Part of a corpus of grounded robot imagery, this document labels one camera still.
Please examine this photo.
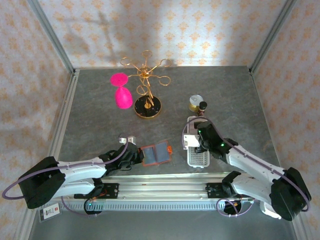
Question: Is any white perforated plastic basket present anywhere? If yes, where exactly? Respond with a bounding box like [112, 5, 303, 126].
[186, 115, 210, 168]

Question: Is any orange card holder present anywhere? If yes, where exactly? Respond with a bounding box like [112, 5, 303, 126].
[139, 141, 174, 167]

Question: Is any grey striped credit card stack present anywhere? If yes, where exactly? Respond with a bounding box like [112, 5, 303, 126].
[189, 119, 200, 136]

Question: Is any small dark-capped spice bottle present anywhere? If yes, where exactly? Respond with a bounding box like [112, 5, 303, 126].
[197, 101, 208, 118]

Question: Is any gold tin can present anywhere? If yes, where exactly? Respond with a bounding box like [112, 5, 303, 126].
[189, 94, 205, 112]

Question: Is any pink wine glass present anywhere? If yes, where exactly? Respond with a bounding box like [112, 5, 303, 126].
[109, 72, 133, 110]

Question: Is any black round device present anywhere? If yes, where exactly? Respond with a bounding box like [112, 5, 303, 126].
[221, 198, 244, 217]
[83, 198, 105, 216]

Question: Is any clear sleeved label tag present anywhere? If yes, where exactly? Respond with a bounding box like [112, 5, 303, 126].
[39, 204, 62, 223]

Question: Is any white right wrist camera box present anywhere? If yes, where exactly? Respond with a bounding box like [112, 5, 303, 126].
[183, 134, 201, 151]

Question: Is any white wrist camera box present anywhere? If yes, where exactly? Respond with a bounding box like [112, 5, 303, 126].
[118, 135, 137, 146]
[183, 134, 201, 151]

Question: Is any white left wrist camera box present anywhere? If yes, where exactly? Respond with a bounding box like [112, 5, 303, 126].
[118, 135, 137, 146]

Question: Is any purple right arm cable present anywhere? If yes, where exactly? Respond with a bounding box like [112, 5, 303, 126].
[181, 117, 312, 218]

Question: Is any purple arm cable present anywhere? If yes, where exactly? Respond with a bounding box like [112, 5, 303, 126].
[1, 136, 136, 218]
[181, 117, 312, 218]

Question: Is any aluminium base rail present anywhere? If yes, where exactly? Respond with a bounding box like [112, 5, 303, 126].
[26, 172, 300, 202]

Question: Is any gold wire glass rack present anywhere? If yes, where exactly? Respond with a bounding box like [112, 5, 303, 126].
[119, 49, 172, 120]

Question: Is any grey slotted cable duct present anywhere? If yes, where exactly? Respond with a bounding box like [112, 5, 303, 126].
[37, 201, 253, 211]

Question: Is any aluminium table side rail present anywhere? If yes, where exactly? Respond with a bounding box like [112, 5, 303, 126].
[41, 69, 81, 180]
[248, 67, 285, 180]

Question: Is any aluminium frame post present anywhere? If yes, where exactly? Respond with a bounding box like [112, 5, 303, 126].
[248, 0, 300, 76]
[26, 0, 77, 76]

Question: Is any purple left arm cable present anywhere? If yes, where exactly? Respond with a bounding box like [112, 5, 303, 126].
[1, 136, 136, 218]

